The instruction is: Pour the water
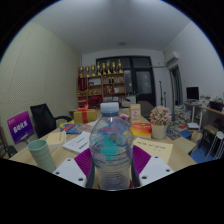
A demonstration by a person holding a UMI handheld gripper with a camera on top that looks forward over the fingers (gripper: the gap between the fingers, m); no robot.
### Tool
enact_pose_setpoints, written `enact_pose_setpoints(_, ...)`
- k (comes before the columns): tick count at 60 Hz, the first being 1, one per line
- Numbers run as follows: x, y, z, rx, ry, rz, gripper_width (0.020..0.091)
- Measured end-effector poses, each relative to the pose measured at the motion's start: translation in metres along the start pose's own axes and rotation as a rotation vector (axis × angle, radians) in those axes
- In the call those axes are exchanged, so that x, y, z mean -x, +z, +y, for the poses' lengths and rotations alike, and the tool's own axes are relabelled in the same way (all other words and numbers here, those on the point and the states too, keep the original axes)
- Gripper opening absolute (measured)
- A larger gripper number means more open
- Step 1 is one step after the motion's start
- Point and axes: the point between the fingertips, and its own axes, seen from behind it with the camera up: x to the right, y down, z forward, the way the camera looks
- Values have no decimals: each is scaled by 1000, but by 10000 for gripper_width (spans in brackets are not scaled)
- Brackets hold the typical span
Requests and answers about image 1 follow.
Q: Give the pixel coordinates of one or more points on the red and orange book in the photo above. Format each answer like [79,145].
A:
[141,130]

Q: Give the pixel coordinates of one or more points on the black computer monitor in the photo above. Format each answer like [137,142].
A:
[192,93]

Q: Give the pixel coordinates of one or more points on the cream flat box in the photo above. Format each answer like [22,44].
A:
[56,138]

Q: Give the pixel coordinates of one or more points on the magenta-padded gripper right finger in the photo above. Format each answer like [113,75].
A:
[156,170]

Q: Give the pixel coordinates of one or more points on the purple sign board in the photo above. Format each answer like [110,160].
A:
[20,127]

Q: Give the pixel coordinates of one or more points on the black office chair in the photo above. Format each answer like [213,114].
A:
[43,120]

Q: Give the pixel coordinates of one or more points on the white wall air conditioner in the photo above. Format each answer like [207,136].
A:
[172,57]

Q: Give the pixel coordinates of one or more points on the black tripod stand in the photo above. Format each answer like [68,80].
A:
[162,95]

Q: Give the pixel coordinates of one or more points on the clear plastic water bottle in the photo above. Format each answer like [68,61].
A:
[111,150]

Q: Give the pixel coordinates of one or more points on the white printed booklet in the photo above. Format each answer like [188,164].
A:
[77,142]

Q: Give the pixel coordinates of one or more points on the dark glass door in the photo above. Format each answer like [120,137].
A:
[143,81]

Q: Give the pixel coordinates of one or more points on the pale green cup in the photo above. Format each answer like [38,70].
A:
[41,155]

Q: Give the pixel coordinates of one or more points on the yellow gift box red ribbon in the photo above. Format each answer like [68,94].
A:
[85,116]

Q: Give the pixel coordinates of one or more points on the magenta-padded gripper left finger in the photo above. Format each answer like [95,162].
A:
[70,170]

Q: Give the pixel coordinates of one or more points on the long wooden side desk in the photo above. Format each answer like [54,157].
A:
[210,115]

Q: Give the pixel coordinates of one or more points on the pink flowers in white pot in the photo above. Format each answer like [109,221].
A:
[160,116]

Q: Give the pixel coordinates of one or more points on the standing orange card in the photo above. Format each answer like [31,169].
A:
[135,113]

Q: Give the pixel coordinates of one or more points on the black chair backrest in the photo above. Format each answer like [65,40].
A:
[10,150]

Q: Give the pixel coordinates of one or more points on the grey armchair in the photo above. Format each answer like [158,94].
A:
[146,108]

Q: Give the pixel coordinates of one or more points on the blue patterned book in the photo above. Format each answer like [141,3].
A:
[70,128]

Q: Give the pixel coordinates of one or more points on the pale yellow envelope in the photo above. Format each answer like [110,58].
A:
[155,149]

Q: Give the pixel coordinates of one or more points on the wooden shelf unit with trophies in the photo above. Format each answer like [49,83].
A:
[101,85]

